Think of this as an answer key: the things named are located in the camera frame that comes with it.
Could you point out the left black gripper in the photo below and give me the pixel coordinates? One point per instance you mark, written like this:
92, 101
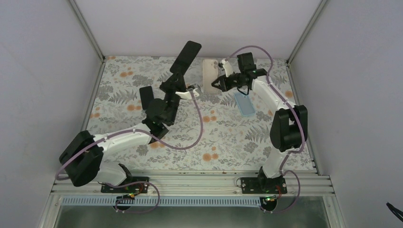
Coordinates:
179, 86

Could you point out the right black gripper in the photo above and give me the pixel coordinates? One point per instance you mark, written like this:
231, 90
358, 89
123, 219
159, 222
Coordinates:
225, 86

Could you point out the beige phone case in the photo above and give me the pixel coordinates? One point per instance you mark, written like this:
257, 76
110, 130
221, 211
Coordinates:
209, 75

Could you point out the light blue phone case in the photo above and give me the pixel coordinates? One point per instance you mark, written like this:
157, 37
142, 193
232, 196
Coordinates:
244, 104

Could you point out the light blue cased phone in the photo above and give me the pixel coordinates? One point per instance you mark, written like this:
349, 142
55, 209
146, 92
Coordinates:
146, 96

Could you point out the black phone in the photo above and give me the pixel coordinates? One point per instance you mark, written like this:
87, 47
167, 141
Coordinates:
186, 57

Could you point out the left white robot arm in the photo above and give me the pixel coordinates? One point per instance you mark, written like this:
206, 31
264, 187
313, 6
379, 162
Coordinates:
82, 160

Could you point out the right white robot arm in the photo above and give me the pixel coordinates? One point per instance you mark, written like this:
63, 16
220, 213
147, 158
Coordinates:
288, 133

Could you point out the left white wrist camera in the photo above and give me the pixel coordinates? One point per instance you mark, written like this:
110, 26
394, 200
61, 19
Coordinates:
189, 94

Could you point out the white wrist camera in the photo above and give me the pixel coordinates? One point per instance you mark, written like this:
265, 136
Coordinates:
189, 94
225, 64

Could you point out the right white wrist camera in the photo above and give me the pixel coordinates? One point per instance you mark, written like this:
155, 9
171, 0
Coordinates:
225, 64

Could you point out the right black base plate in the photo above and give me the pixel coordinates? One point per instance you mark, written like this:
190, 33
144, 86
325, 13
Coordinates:
254, 185

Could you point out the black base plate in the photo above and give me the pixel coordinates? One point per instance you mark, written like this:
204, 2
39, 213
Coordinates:
133, 185
254, 185

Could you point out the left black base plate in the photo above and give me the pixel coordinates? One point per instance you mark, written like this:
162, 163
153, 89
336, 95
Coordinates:
133, 185

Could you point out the aluminium rail frame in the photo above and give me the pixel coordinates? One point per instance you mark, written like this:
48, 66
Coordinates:
213, 183

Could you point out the white slotted cable duct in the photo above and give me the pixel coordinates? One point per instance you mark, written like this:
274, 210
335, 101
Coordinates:
168, 201

